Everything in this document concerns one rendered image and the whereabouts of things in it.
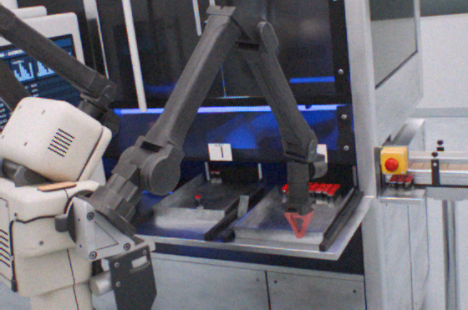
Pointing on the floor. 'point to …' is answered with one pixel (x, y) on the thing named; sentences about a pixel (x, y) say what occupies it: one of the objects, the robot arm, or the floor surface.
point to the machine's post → (365, 128)
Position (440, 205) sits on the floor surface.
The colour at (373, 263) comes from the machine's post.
